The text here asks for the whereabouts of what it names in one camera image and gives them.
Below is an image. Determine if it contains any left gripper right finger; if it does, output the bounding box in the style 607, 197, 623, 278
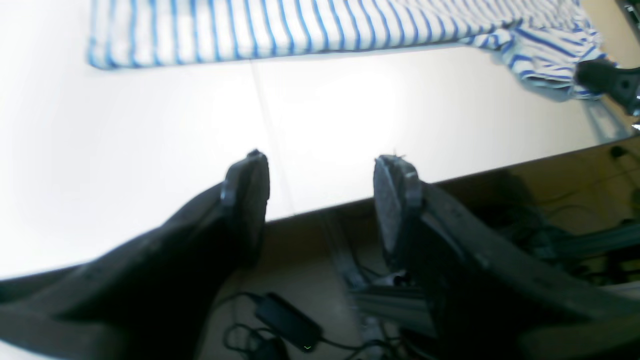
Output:
374, 155, 640, 360

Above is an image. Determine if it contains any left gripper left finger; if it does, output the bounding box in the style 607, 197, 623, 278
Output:
1, 150, 270, 360

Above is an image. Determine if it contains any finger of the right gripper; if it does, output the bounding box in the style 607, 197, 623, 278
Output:
574, 59, 640, 117

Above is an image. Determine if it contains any blue white striped T-shirt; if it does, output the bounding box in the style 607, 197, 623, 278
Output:
87, 0, 607, 100

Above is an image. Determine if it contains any black power adapter brick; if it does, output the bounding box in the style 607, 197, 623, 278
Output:
254, 292, 323, 353

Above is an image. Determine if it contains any aluminium frame post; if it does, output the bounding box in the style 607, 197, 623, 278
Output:
320, 212, 441, 360

